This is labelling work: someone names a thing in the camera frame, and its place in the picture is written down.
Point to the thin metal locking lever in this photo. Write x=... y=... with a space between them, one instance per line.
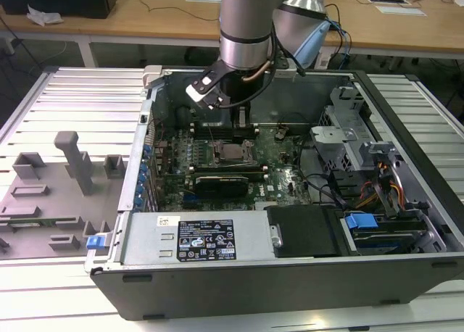
x=210 y=136

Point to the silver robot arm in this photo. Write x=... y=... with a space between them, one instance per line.
x=246 y=27

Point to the black RAM slot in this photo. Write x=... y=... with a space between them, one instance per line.
x=224 y=168
x=221 y=135
x=221 y=128
x=253 y=175

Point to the CPU socket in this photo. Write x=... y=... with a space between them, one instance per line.
x=215 y=154

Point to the dark board connector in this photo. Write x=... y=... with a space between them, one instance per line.
x=281 y=133

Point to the green motherboard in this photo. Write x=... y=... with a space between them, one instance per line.
x=282 y=179

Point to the black graphics card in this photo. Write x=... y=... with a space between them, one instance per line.
x=221 y=187

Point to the metal drive cage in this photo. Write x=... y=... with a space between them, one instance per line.
x=337 y=136

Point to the wooden desk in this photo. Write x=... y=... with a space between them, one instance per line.
x=152 y=24

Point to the blue card retainer clip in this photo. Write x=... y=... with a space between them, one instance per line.
x=138 y=201
x=141 y=179
x=147 y=151
x=140 y=190
x=144 y=170

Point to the black drive bay box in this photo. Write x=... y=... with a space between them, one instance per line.
x=304 y=230

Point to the silver power supply box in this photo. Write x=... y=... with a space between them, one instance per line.
x=145 y=237

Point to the hard disk in blue carrier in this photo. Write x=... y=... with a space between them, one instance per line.
x=360 y=221

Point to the black open PC case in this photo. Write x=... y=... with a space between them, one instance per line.
x=253 y=292

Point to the crumpled white paper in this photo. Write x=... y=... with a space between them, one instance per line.
x=43 y=16

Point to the blue case latch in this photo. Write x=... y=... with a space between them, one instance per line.
x=94 y=242

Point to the grey parts rack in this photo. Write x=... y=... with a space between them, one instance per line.
x=54 y=201

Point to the green RAM stick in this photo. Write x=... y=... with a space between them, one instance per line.
x=36 y=223

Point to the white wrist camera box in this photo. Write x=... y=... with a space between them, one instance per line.
x=201 y=89

